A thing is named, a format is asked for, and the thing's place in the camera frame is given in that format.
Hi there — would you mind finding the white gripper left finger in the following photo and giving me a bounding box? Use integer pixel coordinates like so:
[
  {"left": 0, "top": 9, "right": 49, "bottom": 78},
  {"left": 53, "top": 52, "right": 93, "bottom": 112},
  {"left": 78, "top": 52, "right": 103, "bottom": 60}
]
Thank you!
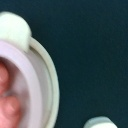
[{"left": 0, "top": 12, "right": 32, "bottom": 52}]

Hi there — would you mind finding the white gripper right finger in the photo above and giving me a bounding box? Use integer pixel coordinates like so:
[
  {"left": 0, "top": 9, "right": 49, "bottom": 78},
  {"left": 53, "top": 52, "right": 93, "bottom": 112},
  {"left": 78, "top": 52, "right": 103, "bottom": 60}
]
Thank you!
[{"left": 83, "top": 116, "right": 118, "bottom": 128}]

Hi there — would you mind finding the pink pot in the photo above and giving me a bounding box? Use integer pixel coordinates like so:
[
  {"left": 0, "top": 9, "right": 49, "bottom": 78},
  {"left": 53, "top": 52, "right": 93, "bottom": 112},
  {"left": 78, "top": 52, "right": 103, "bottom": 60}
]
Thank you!
[{"left": 0, "top": 41, "right": 43, "bottom": 128}]

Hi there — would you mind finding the cream round plate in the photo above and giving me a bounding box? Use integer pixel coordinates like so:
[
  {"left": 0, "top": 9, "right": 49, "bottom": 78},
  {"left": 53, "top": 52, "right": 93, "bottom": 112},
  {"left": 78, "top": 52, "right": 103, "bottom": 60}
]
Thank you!
[{"left": 29, "top": 38, "right": 60, "bottom": 128}]

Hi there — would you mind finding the black table mat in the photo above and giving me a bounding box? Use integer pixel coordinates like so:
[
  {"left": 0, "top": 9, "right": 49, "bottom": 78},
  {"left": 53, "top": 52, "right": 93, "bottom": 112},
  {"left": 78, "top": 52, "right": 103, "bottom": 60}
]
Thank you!
[{"left": 0, "top": 0, "right": 128, "bottom": 128}]

